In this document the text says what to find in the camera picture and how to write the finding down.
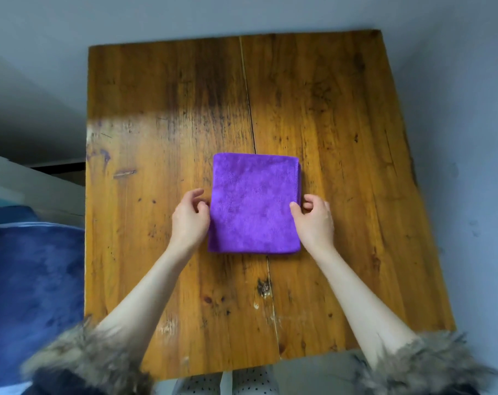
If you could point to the person's left hand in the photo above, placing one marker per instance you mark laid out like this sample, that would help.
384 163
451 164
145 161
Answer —
188 224

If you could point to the white bed frame rail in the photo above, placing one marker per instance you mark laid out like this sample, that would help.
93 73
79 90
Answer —
30 180

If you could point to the person's right thumb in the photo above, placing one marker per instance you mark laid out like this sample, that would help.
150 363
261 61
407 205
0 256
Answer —
295 210

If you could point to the person's right forearm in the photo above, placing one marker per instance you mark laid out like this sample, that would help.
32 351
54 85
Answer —
356 300

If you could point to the person's left forearm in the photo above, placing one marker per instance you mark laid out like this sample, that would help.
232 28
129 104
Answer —
144 290

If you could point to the person's right hand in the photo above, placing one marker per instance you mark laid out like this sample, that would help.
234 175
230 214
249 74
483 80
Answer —
316 226

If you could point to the person's left fur-trimmed sleeve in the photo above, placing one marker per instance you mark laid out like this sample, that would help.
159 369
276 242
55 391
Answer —
84 362

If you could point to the person's left thumb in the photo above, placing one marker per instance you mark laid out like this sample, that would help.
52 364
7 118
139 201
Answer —
202 207

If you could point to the white polka dot trousers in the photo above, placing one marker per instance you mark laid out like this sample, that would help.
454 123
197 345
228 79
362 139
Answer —
232 382

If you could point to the purple microfiber towel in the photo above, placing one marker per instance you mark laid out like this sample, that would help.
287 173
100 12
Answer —
253 201

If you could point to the person's fur-trimmed sleeve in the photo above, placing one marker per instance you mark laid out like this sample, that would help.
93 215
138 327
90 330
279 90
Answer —
426 366
84 362

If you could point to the person's right fur-trimmed sleeve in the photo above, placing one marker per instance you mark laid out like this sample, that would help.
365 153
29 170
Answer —
426 366

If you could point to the dark blue plush blanket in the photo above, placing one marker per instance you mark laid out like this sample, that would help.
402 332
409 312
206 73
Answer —
30 296

